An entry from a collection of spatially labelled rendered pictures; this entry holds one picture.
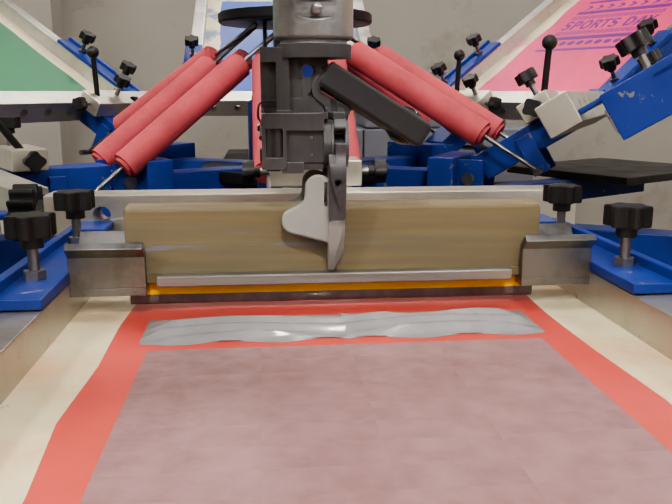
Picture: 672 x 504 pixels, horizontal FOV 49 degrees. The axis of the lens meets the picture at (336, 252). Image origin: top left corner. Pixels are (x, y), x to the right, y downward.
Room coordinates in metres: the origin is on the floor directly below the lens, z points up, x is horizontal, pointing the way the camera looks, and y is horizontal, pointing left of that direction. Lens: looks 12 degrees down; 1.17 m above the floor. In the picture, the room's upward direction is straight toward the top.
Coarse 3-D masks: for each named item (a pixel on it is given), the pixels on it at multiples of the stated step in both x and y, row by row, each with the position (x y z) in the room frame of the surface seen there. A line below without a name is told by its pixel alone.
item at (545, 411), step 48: (384, 336) 0.63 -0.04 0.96; (480, 336) 0.63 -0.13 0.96; (528, 336) 0.63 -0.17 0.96; (576, 336) 0.63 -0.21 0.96; (384, 384) 0.52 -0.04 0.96; (432, 384) 0.52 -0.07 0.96; (480, 384) 0.52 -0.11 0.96; (528, 384) 0.52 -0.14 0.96; (576, 384) 0.52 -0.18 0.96; (624, 384) 0.52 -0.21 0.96; (384, 432) 0.44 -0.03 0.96; (432, 432) 0.44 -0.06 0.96; (480, 432) 0.44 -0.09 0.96; (528, 432) 0.44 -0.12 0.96; (576, 432) 0.44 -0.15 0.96; (624, 432) 0.44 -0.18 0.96; (432, 480) 0.38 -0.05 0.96; (480, 480) 0.38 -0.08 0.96; (528, 480) 0.38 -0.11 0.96; (576, 480) 0.38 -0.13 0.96; (624, 480) 0.38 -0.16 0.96
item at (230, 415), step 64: (128, 320) 0.68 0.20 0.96; (128, 384) 0.52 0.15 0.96; (192, 384) 0.52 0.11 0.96; (256, 384) 0.52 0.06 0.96; (320, 384) 0.52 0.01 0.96; (64, 448) 0.42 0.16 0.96; (128, 448) 0.42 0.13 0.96; (192, 448) 0.42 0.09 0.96; (256, 448) 0.42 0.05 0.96; (320, 448) 0.42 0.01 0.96; (384, 448) 0.42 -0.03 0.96
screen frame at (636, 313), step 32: (64, 288) 0.66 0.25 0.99; (576, 288) 0.76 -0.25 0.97; (608, 288) 0.69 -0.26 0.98; (0, 320) 0.56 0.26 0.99; (32, 320) 0.57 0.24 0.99; (64, 320) 0.65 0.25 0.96; (640, 320) 0.62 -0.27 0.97; (0, 352) 0.49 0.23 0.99; (32, 352) 0.56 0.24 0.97; (0, 384) 0.48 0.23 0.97
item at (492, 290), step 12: (408, 288) 0.73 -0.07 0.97; (420, 288) 0.73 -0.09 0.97; (432, 288) 0.73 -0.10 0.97; (444, 288) 0.74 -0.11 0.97; (456, 288) 0.74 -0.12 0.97; (468, 288) 0.74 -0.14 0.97; (480, 288) 0.74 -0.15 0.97; (492, 288) 0.74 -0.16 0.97; (504, 288) 0.74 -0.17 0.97; (516, 288) 0.74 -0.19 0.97; (528, 288) 0.74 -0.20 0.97; (132, 300) 0.71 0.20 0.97; (144, 300) 0.71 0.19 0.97; (156, 300) 0.71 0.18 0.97; (168, 300) 0.71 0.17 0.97; (180, 300) 0.71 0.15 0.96; (192, 300) 0.71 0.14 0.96; (204, 300) 0.71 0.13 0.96; (216, 300) 0.71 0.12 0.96; (228, 300) 0.72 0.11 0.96; (240, 300) 0.72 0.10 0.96; (252, 300) 0.72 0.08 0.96; (264, 300) 0.72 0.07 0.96; (276, 300) 0.72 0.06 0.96; (288, 300) 0.72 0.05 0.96
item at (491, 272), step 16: (208, 272) 0.70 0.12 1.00; (224, 272) 0.70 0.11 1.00; (240, 272) 0.70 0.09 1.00; (256, 272) 0.70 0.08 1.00; (272, 272) 0.70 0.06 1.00; (288, 272) 0.70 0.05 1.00; (304, 272) 0.70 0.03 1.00; (320, 272) 0.70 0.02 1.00; (336, 272) 0.70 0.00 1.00; (352, 272) 0.70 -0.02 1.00; (368, 272) 0.71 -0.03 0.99; (384, 272) 0.71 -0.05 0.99; (400, 272) 0.71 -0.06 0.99; (416, 272) 0.71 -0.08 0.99; (432, 272) 0.71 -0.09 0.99; (448, 272) 0.71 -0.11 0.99; (464, 272) 0.71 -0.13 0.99; (480, 272) 0.71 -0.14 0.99; (496, 272) 0.72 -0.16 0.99
